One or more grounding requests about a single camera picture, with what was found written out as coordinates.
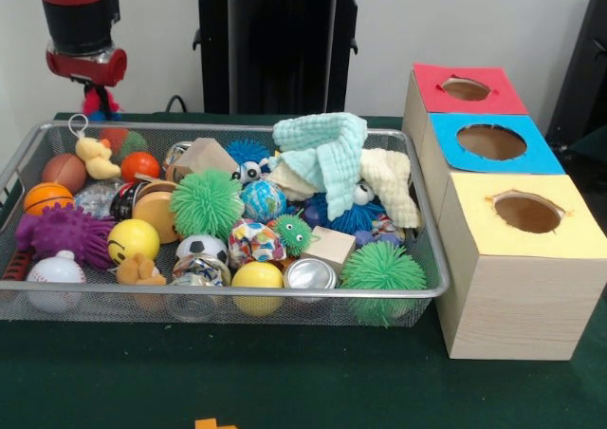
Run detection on cream muslin cloth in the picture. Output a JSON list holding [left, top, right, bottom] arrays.
[[264, 147, 421, 231]]

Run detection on white baseball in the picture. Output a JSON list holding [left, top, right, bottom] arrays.
[[26, 250, 86, 314]]

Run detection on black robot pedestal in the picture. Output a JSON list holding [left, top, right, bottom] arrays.
[[183, 0, 381, 117]]

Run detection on dark green tablecloth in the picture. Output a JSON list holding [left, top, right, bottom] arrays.
[[0, 111, 607, 429]]

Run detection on silver can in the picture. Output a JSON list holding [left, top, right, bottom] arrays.
[[285, 257, 339, 292]]

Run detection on small orange basketball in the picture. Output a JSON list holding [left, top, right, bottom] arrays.
[[23, 182, 75, 216]]

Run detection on purple spiky toy with eyes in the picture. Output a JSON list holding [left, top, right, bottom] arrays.
[[14, 204, 117, 270]]

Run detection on green spiky ball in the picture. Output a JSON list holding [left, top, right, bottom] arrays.
[[341, 241, 429, 327], [170, 169, 244, 242]]

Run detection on black cable loop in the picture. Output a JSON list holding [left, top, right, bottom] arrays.
[[165, 94, 191, 115]]

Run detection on clear mesh bin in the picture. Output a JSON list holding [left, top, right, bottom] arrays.
[[0, 121, 451, 328]]

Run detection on yellow smiley ball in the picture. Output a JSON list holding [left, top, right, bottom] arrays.
[[106, 219, 161, 266]]

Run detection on mint green cloth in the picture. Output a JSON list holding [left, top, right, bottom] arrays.
[[272, 113, 368, 221]]

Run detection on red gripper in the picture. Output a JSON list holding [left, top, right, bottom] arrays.
[[46, 47, 128, 117]]

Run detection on wooden box with three holes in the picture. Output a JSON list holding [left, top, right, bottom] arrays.
[[401, 64, 607, 361]]

